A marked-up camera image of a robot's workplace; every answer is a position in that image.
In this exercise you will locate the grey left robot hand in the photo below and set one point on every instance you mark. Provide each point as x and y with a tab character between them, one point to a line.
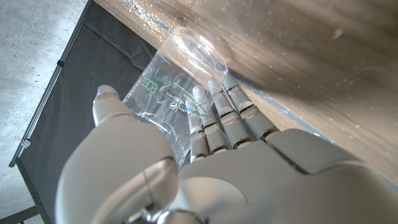
248	180

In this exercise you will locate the smaller clear plastic cup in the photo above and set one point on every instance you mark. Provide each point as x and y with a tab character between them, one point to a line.
168	77

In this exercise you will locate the black backdrop curtain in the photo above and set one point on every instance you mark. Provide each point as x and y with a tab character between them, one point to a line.
77	77

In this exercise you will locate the black backdrop stand pole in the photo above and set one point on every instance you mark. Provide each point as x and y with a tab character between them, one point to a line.
45	93

